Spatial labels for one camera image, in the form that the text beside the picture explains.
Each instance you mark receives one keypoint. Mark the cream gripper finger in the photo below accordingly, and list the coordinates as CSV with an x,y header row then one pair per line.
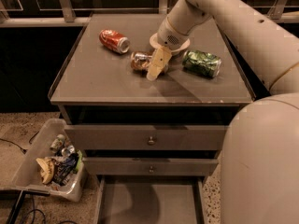
x,y
159,60

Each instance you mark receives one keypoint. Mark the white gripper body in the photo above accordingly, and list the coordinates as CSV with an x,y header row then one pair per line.
x,y
168,36

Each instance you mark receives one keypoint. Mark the orange soda can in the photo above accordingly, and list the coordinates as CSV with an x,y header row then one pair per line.
x,y
140,61

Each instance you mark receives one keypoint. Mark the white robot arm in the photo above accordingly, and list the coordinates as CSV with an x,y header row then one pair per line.
x,y
260,152

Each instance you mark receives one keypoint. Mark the green soda can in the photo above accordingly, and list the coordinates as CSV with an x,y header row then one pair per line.
x,y
201,63

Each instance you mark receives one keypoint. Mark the red soda can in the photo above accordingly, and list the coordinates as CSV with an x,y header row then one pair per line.
x,y
114,41

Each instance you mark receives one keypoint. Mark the grey drawer cabinet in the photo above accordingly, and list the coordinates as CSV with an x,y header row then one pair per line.
x,y
98,87

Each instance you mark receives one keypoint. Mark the grey top drawer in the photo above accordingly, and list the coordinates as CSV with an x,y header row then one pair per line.
x,y
147,137

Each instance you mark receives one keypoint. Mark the grey drawer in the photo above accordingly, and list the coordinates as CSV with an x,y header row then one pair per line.
x,y
150,200
150,166
147,137

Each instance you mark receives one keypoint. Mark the grey middle drawer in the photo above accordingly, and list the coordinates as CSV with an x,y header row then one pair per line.
x,y
150,166

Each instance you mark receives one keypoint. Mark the silver can in bin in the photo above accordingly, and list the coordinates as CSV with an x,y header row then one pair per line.
x,y
67,151

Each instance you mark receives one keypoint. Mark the small can in bin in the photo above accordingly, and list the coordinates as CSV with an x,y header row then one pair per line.
x,y
57,143

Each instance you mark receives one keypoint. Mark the grey bottom drawer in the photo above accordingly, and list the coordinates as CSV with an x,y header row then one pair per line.
x,y
150,200

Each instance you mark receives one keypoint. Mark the white paper bowl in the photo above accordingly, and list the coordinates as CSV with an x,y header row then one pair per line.
x,y
154,43

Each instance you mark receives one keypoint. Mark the dark snack wrapper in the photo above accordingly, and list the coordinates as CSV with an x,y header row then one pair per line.
x,y
64,168

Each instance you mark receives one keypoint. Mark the clear plastic bin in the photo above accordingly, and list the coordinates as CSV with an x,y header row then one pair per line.
x,y
27,176

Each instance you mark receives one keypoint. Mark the crumpled tan paper bag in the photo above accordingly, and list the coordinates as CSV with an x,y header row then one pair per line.
x,y
47,169

